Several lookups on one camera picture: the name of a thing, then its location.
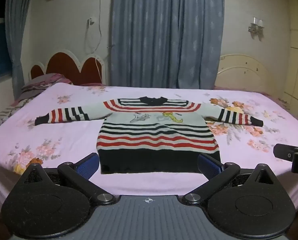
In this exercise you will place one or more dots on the crystal wall lamp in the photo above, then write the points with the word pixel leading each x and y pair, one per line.
pixel 256 26

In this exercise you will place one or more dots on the narrow blue curtain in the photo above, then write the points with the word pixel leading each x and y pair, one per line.
pixel 16 30

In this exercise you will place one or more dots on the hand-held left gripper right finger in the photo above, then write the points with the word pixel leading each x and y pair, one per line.
pixel 210 166

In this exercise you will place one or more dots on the wide blue curtain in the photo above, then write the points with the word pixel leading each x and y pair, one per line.
pixel 164 30

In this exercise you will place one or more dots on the white wall plug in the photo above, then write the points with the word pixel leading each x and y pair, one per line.
pixel 91 21

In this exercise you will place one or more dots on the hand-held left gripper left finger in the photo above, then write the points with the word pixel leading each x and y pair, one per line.
pixel 88 167

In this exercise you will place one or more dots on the pink floral bed sheet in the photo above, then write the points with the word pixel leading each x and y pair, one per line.
pixel 63 135

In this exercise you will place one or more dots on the striped knit sweater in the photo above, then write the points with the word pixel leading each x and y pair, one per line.
pixel 159 130

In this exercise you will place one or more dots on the cream arched headboard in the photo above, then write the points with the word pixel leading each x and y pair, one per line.
pixel 239 75

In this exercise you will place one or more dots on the striped grey quilt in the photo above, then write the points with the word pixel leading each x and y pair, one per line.
pixel 11 110

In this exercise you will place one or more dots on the red scalloped headboard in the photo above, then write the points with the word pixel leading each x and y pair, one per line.
pixel 63 67

